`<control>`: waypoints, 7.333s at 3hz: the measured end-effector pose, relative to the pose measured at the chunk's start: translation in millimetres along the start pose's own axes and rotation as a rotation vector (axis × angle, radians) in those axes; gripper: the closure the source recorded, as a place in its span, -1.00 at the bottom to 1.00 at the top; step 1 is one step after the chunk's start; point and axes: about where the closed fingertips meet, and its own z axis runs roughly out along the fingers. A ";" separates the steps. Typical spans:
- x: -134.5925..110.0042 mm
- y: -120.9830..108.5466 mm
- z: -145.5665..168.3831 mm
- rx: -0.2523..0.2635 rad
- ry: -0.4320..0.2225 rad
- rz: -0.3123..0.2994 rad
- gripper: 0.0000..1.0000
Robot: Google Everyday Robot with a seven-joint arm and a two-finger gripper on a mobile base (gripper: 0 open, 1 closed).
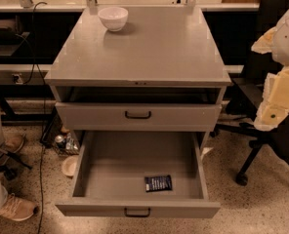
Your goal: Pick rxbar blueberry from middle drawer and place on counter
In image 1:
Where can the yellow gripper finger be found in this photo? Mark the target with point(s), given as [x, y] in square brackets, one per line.
[275, 105]
[265, 43]

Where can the dark blue rxbar wrapper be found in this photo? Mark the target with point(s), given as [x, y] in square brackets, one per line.
[158, 183]

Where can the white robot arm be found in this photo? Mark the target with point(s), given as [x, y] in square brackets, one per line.
[280, 49]

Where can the grey drawer cabinet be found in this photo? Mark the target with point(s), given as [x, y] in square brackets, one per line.
[163, 55]

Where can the open grey middle drawer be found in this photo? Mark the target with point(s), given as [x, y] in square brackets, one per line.
[111, 170]

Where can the closed grey upper drawer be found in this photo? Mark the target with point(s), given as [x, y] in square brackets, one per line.
[164, 117]

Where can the black office chair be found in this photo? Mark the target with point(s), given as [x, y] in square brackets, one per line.
[261, 92]

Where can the white ceramic bowl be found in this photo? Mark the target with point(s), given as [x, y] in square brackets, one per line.
[113, 18]

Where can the metal can on floor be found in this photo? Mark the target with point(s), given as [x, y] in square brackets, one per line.
[60, 141]

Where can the small beige floor dish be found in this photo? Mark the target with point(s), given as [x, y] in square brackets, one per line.
[69, 165]

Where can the tan sneaker further back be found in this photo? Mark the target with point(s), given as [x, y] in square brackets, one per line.
[14, 143]

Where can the tan sneaker near front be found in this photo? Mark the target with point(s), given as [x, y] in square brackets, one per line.
[18, 209]

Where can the black drawer handle upper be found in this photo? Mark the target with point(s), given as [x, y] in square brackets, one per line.
[137, 116]

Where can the black drawer handle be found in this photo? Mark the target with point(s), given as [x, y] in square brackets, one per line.
[137, 213]
[137, 116]

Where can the black drawer handle lower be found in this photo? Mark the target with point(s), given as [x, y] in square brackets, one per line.
[137, 213]

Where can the wall power outlet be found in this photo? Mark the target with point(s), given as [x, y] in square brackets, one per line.
[17, 79]

